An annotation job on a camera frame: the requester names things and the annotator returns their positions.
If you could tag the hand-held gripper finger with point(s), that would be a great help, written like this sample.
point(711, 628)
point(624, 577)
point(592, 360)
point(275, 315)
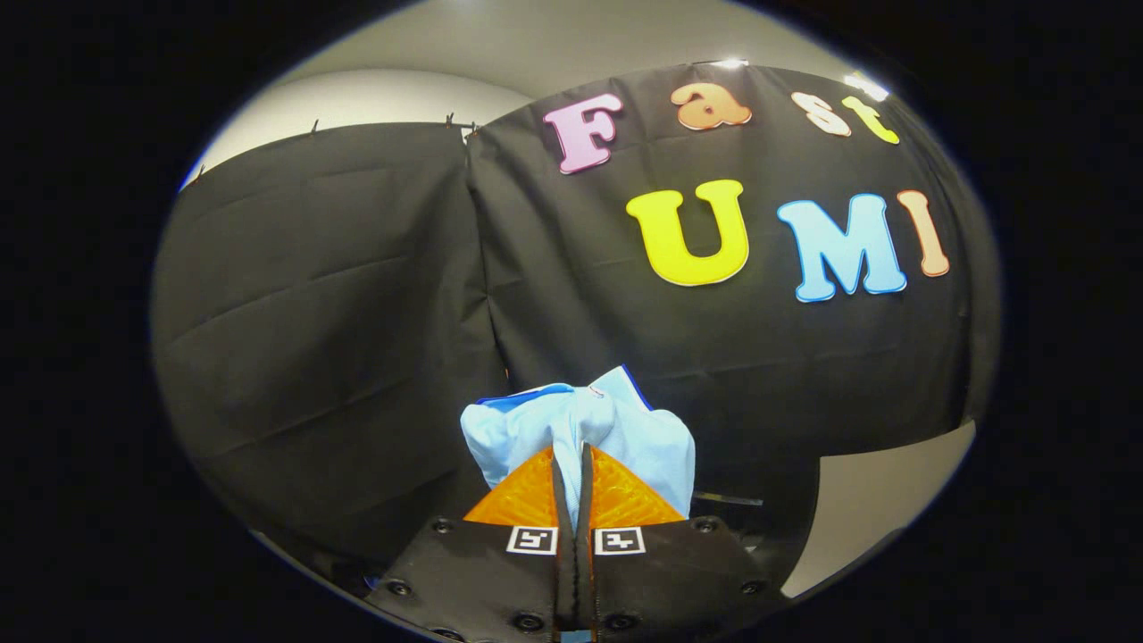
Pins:
point(585, 572)
point(566, 572)

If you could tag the light blue polo shirt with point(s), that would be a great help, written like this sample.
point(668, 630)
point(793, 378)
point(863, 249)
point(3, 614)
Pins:
point(536, 429)

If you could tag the black backdrop cloth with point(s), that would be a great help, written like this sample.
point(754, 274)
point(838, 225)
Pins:
point(357, 313)

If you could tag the ceiling light panel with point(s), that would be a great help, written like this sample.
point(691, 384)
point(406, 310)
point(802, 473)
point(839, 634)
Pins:
point(866, 86)
point(729, 63)

